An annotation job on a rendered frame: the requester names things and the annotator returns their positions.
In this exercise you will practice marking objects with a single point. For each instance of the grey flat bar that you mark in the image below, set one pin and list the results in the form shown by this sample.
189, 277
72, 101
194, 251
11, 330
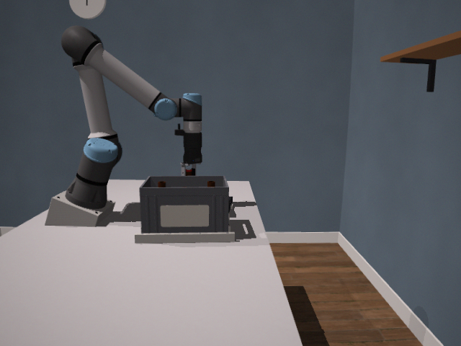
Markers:
186, 237

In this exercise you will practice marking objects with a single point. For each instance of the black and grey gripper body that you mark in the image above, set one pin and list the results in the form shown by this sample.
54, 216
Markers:
192, 142

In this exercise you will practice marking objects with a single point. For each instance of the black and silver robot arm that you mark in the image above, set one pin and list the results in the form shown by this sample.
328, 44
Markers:
103, 150

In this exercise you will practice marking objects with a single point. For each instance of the dark grey bottle crate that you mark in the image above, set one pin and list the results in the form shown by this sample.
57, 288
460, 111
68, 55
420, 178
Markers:
185, 205

